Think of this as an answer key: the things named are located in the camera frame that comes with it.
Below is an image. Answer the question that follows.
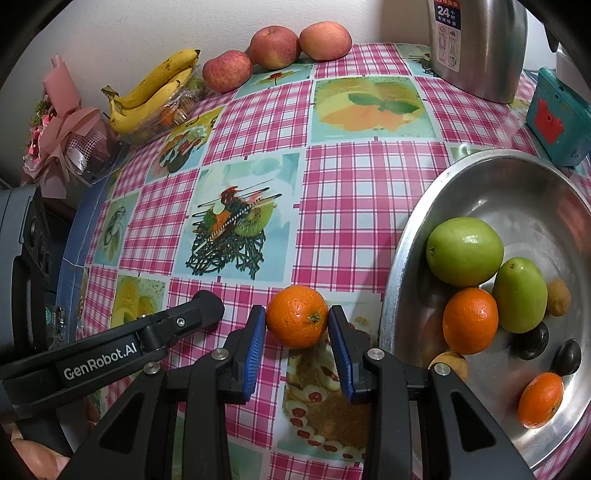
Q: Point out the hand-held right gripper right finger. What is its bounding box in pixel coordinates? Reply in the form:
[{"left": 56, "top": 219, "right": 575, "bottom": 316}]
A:
[{"left": 328, "top": 305, "right": 534, "bottom": 480}]

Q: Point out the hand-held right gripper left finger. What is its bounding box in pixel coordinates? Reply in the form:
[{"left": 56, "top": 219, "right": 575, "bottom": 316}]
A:
[{"left": 62, "top": 305, "right": 267, "bottom": 480}]

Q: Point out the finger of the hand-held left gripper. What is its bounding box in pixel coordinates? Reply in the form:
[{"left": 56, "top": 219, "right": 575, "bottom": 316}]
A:
[{"left": 141, "top": 290, "right": 225, "bottom": 350}]

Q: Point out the brown kiwi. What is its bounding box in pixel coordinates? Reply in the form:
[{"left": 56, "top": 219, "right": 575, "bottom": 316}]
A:
[
  {"left": 546, "top": 278, "right": 572, "bottom": 317},
  {"left": 428, "top": 351, "right": 469, "bottom": 383}
]

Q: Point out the orange with stick stem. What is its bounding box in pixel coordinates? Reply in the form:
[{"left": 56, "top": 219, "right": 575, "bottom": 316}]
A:
[{"left": 442, "top": 287, "right": 499, "bottom": 355}]

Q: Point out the dark purple plum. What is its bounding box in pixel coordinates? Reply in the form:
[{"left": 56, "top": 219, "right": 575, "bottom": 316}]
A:
[
  {"left": 549, "top": 338, "right": 583, "bottom": 377},
  {"left": 510, "top": 322, "right": 550, "bottom": 361}
]

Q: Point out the stainless steel plate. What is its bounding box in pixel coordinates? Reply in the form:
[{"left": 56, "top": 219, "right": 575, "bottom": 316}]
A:
[{"left": 378, "top": 148, "right": 591, "bottom": 472}]

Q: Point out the person's left hand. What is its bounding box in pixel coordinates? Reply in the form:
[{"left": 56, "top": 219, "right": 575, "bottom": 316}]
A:
[{"left": 7, "top": 436, "right": 70, "bottom": 480}]

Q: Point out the pink flower bouquet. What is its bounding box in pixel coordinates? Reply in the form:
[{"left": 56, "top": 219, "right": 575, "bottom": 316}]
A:
[{"left": 21, "top": 54, "right": 122, "bottom": 200}]

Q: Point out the pink plaid printed tablecloth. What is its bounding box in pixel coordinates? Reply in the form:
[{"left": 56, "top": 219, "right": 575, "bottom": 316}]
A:
[{"left": 76, "top": 41, "right": 591, "bottom": 480}]

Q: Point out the yellow banana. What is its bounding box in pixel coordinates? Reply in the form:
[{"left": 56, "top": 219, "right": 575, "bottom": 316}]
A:
[
  {"left": 102, "top": 48, "right": 201, "bottom": 109},
  {"left": 108, "top": 68, "right": 194, "bottom": 136}
]

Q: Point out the clear plastic fruit container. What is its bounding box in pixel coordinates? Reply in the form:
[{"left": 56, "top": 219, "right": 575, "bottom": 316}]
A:
[{"left": 121, "top": 65, "right": 209, "bottom": 145}]

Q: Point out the red apple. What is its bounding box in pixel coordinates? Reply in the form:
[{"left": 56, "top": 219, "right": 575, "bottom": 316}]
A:
[
  {"left": 202, "top": 51, "right": 254, "bottom": 93},
  {"left": 250, "top": 26, "right": 301, "bottom": 70},
  {"left": 299, "top": 21, "right": 352, "bottom": 61}
]

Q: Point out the teal box with red mark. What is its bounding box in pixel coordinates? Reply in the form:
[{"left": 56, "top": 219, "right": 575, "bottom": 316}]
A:
[{"left": 525, "top": 67, "right": 591, "bottom": 168}]

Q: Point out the stainless steel thermos jug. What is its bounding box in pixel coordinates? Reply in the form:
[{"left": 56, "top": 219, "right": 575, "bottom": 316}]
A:
[{"left": 427, "top": 0, "right": 561, "bottom": 104}]

